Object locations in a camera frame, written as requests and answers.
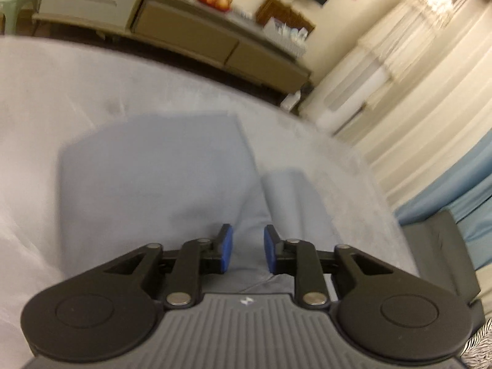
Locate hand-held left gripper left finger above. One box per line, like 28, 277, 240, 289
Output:
98, 224, 234, 310

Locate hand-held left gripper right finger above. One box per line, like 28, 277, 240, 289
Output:
263, 225, 400, 309

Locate grey pants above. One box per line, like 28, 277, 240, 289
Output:
58, 111, 335, 296

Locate dark grey chair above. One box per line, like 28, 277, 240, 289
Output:
400, 211, 486, 308

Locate white tower air conditioner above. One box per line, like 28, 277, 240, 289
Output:
300, 38, 389, 135

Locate light blue cloth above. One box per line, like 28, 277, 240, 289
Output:
395, 131, 492, 272

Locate long grey sideboard cabinet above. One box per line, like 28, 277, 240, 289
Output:
33, 0, 313, 95

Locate white curtain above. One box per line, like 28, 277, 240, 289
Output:
334, 0, 492, 210

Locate black white striped cloth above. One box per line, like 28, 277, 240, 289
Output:
459, 317, 492, 369

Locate white lace cover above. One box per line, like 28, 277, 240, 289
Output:
357, 0, 455, 83

